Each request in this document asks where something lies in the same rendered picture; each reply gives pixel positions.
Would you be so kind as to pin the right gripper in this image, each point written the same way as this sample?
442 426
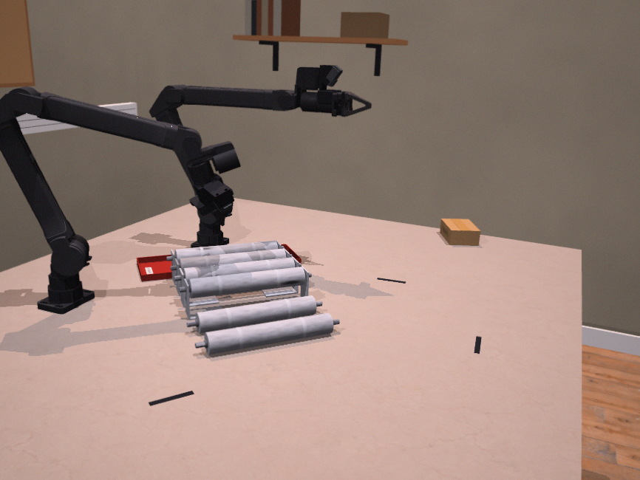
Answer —
211 208

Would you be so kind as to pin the red scrap tray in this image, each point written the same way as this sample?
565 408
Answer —
154 268

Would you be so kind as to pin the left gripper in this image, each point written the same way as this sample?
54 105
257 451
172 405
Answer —
343 102

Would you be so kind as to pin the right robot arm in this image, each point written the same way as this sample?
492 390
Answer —
71 251

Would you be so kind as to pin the brown cardboard box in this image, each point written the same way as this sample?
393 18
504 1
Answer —
460 232

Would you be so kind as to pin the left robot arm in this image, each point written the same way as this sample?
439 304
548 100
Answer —
309 78

